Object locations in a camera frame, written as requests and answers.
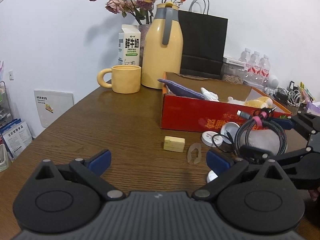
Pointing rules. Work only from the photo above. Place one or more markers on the person right hand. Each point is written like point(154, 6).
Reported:
point(314, 194)

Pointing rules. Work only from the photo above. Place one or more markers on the wire storage rack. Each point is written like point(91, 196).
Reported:
point(5, 109)

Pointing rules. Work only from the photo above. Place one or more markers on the right water bottle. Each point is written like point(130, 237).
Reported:
point(265, 67)

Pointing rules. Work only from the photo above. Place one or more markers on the black paper bag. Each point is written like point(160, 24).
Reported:
point(204, 38)

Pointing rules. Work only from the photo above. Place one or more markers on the blue document stack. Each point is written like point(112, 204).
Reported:
point(16, 137)

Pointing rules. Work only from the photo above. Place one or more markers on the yellow thermos jug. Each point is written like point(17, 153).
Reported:
point(163, 46)

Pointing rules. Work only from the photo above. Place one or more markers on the white flat box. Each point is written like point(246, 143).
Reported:
point(228, 60)

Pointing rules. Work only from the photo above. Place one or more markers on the white robot figurine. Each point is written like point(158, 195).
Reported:
point(271, 84)

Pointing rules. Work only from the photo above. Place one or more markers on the purple knitted cloth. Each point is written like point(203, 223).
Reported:
point(180, 90)

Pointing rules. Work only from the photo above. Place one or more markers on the white milk carton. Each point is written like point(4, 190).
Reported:
point(129, 45)

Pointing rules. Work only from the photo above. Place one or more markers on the left water bottle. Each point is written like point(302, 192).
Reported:
point(245, 55)

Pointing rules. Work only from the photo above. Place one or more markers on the middle water bottle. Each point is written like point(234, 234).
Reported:
point(254, 68)

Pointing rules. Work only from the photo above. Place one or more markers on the red cardboard box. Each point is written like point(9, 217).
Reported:
point(196, 115)

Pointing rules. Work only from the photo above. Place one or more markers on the white round lid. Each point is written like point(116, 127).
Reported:
point(229, 130)

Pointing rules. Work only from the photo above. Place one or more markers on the white cloth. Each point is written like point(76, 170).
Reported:
point(210, 96)

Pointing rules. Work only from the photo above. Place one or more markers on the white and yellow plush toy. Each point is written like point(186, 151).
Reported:
point(261, 102)

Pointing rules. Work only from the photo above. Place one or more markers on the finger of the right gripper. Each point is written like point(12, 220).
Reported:
point(286, 124)

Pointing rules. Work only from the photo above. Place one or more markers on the white wall panel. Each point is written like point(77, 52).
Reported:
point(52, 104)

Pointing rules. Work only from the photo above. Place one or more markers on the clear snack container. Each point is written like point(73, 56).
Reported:
point(232, 73)

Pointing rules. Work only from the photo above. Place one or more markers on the black charger adapter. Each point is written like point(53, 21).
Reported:
point(292, 86)

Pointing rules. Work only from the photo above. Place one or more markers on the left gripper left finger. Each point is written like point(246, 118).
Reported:
point(88, 172)

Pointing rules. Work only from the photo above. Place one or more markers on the clear plastic clip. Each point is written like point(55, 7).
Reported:
point(194, 153)

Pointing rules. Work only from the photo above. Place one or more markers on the small yellow block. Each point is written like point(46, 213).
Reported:
point(174, 144)

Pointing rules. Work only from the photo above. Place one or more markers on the yellow ceramic mug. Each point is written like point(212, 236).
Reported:
point(125, 79)

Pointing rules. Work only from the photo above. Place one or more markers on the purple tissue box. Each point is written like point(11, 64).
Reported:
point(313, 108)

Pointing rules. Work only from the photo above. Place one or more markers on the small round white tin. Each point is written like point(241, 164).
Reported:
point(211, 139)

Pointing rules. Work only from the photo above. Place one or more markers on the colourful snack packet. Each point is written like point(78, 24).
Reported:
point(305, 94)

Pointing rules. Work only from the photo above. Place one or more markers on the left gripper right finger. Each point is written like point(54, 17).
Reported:
point(228, 172)

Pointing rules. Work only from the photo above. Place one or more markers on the white tissue pack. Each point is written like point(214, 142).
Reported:
point(265, 139)

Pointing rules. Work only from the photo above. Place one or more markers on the water bottle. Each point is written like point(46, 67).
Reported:
point(265, 67)
point(254, 68)
point(245, 55)

